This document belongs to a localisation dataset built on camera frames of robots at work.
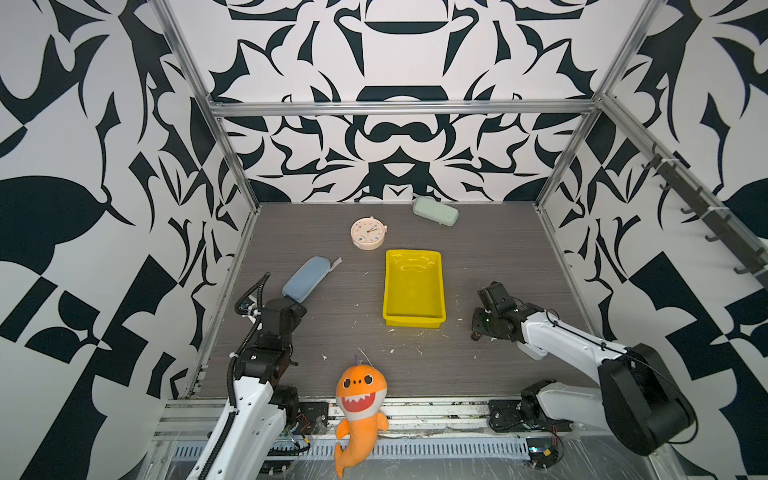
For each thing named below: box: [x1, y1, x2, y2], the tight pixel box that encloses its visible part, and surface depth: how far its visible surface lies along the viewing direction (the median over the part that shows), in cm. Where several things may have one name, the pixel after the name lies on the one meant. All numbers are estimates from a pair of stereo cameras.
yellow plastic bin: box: [382, 249, 447, 329], surface depth 96 cm
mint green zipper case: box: [412, 196, 460, 227], surface depth 117 cm
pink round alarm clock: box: [350, 216, 388, 251], surface depth 110 cm
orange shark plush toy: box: [334, 364, 389, 478], surface depth 71 cm
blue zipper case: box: [282, 255, 343, 304], surface depth 99 cm
